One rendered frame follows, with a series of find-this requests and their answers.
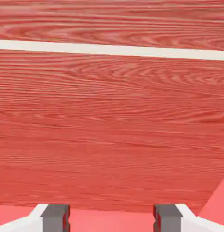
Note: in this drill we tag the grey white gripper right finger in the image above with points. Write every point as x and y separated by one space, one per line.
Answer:
167 219

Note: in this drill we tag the red wood cabinet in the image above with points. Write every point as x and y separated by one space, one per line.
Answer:
111 50

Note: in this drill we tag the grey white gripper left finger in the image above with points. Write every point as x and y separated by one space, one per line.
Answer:
54 219

